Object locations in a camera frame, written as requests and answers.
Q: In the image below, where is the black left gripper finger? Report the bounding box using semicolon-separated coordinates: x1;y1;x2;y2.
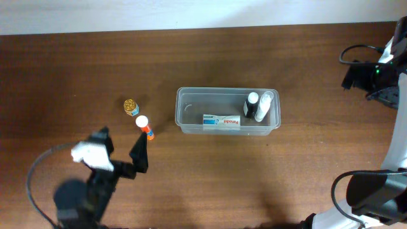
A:
129;132;149;173
87;127;110;143

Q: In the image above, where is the white medicine box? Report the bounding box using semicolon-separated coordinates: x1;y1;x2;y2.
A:
202;114;241;130

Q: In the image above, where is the white spray bottle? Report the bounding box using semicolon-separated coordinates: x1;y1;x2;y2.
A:
254;91;274;122

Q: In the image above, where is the black bottle white cap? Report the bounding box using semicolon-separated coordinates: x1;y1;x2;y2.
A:
244;92;259;118

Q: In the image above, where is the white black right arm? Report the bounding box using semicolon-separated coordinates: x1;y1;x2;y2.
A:
296;17;406;229

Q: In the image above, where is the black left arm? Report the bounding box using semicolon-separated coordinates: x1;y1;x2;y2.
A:
53;127;148;229

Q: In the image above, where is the clear plastic container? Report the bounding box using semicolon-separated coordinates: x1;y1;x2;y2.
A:
175;87;281;136

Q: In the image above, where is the orange tablet tube white cap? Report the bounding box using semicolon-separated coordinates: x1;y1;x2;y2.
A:
135;115;155;141

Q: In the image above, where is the small gold-lid balm jar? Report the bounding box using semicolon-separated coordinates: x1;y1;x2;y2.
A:
123;99;139;116

